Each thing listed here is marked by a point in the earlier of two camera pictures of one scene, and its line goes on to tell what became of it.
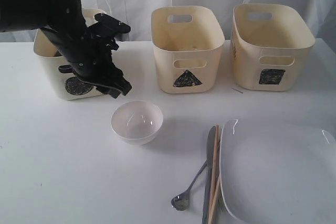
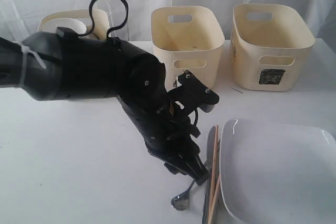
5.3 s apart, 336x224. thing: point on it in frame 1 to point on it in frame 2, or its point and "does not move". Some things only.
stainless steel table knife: [210, 153] does not move
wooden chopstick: [214, 173] does not move
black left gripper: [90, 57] to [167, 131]
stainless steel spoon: [180, 202] does not move
